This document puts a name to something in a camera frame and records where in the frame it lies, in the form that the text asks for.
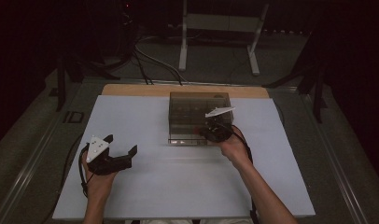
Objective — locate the white metal stand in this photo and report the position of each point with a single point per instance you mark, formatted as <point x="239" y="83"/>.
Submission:
<point x="221" y="21"/>

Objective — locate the black rectangular floor frame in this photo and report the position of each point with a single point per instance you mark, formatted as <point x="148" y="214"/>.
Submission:
<point x="66" y="117"/>

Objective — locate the person's right hand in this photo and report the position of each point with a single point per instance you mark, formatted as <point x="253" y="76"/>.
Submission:
<point x="235" y="152"/>

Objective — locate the grey metal floor rail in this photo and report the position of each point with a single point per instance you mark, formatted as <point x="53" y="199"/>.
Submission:
<point x="334" y="155"/>
<point x="32" y="155"/>

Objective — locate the person's left hand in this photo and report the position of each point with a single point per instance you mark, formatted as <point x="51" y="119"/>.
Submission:
<point x="99" y="185"/>

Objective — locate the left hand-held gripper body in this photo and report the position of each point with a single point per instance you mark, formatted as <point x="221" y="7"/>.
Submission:
<point x="95" y="149"/>

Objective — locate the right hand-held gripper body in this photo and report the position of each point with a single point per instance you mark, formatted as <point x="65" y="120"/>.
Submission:
<point x="217" y="132"/>

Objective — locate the brown translucent drawer box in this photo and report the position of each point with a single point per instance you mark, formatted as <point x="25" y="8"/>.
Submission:
<point x="184" y="118"/>

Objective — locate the white table board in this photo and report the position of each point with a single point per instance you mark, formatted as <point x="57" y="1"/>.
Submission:
<point x="184" y="186"/>

